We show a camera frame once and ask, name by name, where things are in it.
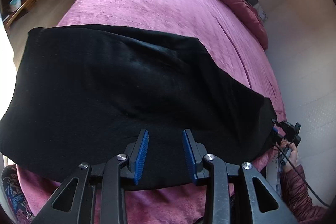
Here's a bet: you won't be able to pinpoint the person's floral clothing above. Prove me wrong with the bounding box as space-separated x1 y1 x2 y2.
1 164 35 222

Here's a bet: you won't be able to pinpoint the person's right hand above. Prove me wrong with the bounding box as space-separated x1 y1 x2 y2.
280 141 300 175

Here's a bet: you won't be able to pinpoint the pink bed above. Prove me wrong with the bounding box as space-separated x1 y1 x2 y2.
16 0 286 224

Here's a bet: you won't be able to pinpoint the light blue cup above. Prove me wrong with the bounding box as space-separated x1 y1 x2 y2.
9 0 22 13

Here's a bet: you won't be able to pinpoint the black pants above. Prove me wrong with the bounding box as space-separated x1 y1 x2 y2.
0 26 278 190

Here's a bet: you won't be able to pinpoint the white leaf-print headboard panel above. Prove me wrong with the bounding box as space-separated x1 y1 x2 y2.
255 4 268 23

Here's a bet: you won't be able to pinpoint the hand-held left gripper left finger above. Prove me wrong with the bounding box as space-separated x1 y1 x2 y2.
31 129 150 224

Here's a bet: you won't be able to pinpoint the person's right forearm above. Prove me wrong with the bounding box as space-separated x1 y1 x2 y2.
279 165 332 224

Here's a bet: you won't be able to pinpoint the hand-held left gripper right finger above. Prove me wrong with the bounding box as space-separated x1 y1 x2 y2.
182 129 299 224

